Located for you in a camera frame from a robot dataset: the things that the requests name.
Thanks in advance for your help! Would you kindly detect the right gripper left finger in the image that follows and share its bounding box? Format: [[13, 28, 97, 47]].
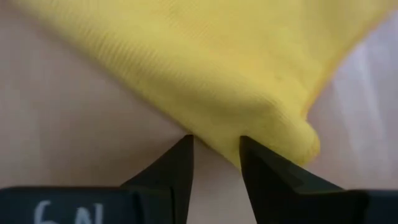
[[0, 134, 195, 224]]

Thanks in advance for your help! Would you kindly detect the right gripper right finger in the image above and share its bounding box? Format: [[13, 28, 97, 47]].
[[239, 136, 398, 224]]

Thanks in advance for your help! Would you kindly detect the yellow microfiber towel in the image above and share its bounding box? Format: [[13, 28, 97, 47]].
[[9, 0, 398, 170]]

